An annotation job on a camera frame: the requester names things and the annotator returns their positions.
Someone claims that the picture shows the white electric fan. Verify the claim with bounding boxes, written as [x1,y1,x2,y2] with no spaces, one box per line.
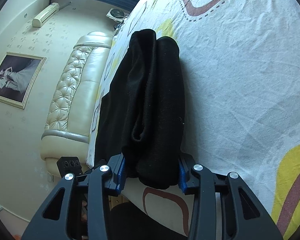
[106,8,129,23]

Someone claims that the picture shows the white wall air conditioner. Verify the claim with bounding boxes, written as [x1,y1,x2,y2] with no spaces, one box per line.
[32,3,59,28]

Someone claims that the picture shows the cream tufted leather headboard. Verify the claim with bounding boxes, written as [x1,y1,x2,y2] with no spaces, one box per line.
[40,31,113,176]

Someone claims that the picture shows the black pants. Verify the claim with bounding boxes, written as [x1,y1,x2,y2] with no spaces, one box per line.
[94,29,185,190]

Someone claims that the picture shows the patterned white bed sheet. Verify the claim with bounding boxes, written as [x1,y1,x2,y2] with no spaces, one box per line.
[92,0,300,239]

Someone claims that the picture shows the framed wedding photo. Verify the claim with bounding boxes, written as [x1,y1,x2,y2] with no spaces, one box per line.
[0,52,46,109]

